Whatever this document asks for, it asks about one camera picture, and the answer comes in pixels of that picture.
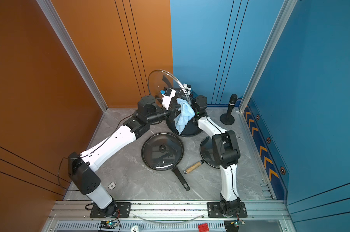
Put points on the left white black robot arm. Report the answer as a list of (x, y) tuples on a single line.
[(82, 167)]

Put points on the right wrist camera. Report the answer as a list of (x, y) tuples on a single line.
[(187, 87)]

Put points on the glass lid of pan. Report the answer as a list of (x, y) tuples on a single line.
[(206, 152)]

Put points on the light blue microfibre cloth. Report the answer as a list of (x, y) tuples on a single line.
[(186, 114)]

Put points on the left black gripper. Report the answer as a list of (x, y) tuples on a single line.
[(173, 113)]

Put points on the black microphone on stand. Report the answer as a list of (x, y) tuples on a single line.
[(227, 118)]

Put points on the white round knob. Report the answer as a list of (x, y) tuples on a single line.
[(135, 228)]

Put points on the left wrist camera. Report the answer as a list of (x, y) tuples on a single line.
[(167, 95)]

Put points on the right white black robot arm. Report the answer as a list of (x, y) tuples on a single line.
[(226, 154)]

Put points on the small green circuit board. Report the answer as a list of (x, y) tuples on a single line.
[(109, 226)]

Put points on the red perforated block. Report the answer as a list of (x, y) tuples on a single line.
[(203, 227)]

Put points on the aluminium front rail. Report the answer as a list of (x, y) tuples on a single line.
[(171, 210)]

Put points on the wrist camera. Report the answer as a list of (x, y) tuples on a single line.
[(167, 95), (187, 87)]

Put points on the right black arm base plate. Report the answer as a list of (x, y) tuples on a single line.
[(214, 211)]

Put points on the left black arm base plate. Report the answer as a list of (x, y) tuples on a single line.
[(122, 209)]

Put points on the left white round marker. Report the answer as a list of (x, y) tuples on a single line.
[(111, 186)]

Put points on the flat black pan wooden handle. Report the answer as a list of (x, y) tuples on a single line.
[(194, 166)]

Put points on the right circuit board with wires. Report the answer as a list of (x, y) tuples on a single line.
[(238, 222)]

